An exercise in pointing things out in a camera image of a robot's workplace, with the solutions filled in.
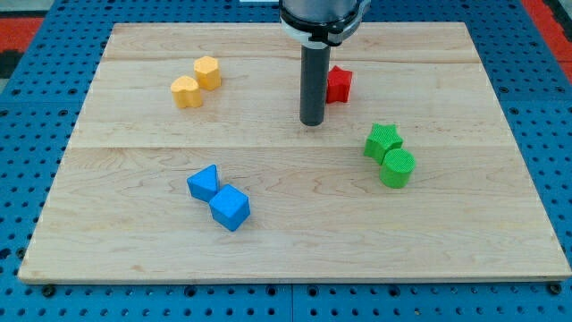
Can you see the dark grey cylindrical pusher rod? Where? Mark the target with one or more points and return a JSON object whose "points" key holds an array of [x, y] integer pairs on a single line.
{"points": [[313, 84]]}

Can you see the red star block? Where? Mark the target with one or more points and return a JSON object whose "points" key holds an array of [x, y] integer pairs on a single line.
{"points": [[338, 85]]}

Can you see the green star block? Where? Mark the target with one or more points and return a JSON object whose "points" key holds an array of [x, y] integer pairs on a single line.
{"points": [[382, 139]]}

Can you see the blue triangle block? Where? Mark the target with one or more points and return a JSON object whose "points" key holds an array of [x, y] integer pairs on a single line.
{"points": [[204, 184]]}

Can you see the yellow hexagon block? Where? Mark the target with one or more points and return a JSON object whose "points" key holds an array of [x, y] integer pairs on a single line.
{"points": [[207, 71]]}

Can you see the green cylinder block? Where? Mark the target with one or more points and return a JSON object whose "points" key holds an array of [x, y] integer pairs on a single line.
{"points": [[397, 167]]}

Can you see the yellow heart block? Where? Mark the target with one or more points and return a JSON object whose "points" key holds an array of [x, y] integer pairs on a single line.
{"points": [[186, 92]]}

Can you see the light wooden board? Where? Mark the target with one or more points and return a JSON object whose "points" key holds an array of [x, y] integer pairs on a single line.
{"points": [[120, 211]]}

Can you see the blue cube block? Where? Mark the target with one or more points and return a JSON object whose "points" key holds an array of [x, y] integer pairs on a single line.
{"points": [[230, 207]]}

